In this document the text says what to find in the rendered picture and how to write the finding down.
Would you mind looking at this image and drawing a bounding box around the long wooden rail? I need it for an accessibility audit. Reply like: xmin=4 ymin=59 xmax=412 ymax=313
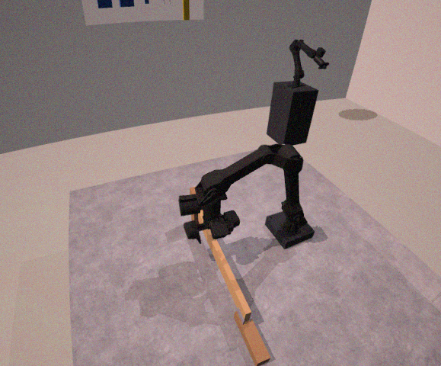
xmin=198 ymin=210 xmax=251 ymax=322

